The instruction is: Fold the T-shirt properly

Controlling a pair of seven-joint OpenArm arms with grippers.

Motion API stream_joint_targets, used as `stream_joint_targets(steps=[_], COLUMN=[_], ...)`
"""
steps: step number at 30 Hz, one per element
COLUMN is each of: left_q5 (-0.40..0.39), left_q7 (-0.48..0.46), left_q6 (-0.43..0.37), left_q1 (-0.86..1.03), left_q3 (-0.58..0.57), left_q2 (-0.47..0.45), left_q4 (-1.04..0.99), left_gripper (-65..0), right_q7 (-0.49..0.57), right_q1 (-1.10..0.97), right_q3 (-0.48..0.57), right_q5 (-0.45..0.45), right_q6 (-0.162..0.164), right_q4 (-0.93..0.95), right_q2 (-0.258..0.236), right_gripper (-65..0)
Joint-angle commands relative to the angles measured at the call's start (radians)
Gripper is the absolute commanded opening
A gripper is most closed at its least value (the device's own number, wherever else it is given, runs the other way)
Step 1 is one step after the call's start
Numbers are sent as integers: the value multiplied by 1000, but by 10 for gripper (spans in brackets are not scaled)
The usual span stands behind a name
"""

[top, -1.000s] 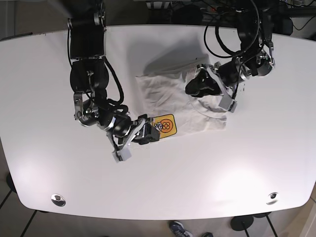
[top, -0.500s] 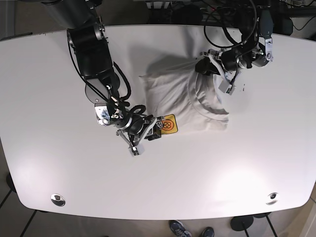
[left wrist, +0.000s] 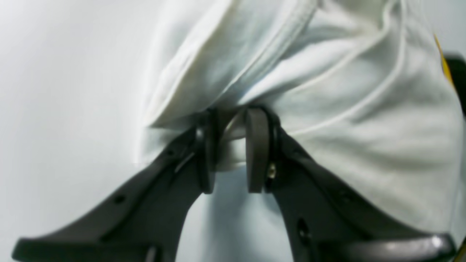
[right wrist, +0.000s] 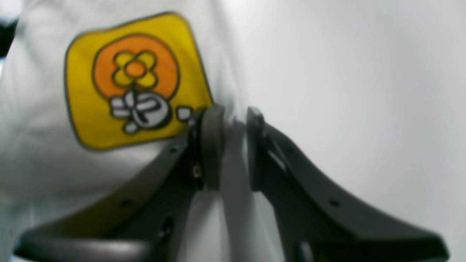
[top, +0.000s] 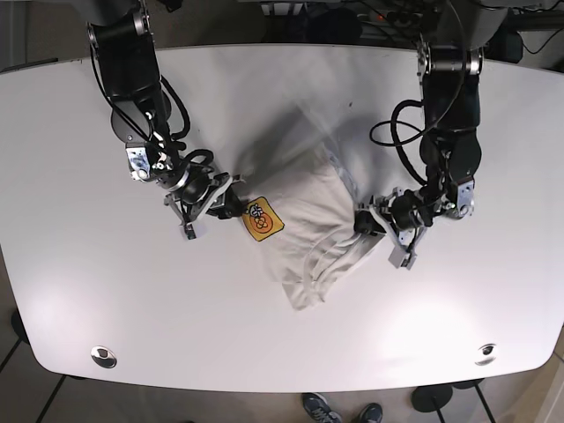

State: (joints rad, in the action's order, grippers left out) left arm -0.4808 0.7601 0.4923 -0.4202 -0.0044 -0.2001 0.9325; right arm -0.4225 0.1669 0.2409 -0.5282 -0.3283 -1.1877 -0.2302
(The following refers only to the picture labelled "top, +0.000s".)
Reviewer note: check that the black round stand base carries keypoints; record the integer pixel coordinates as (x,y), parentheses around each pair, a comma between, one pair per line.
(431,398)

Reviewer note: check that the white T-shirt yellow patch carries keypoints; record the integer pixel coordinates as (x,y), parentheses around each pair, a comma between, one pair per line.
(301,212)

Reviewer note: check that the silver table grommet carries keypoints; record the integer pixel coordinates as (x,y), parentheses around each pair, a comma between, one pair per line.
(103,357)
(486,354)

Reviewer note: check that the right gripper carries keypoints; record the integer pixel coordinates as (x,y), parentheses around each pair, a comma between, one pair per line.
(193,186)

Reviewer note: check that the left silver table grommet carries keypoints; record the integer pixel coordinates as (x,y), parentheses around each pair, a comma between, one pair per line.
(103,357)

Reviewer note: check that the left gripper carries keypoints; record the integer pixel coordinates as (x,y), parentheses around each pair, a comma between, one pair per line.
(405,215)

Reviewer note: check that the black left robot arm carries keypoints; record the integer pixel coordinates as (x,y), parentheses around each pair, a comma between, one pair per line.
(435,137)

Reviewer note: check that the blue shoe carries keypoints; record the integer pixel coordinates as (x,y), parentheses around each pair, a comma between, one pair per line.
(371,413)
(318,409)

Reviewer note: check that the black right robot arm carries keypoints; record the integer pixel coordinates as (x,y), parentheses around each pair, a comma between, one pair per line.
(150,118)

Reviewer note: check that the right silver table grommet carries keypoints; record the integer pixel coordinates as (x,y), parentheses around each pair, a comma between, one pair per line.
(486,354)

